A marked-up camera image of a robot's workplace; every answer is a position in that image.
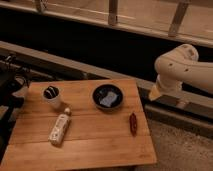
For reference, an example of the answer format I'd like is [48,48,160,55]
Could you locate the wooden table board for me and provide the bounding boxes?
[0,79,157,171]

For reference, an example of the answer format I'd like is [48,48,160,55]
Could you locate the blue cloth in bowl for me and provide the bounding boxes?
[100,92,118,107]

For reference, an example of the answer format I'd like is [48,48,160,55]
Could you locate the black bowl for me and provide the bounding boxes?
[92,84,123,110]

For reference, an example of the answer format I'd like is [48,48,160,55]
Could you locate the white plastic bottle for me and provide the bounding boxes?
[48,107,71,146]

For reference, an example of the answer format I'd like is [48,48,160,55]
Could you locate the black item in cup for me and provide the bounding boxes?
[43,86,59,99]

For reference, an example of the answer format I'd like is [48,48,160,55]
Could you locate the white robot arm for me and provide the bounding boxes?
[148,44,213,101]

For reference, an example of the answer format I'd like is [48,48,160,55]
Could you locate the black equipment at left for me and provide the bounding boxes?
[0,55,30,162]

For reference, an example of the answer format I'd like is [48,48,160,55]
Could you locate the red chili pepper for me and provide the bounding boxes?
[129,113,137,136]

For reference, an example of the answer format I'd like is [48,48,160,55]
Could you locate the metal frame rail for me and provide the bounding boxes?
[0,0,213,48]

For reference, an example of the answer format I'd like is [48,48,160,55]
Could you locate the white cup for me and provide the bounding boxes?
[43,92,62,109]

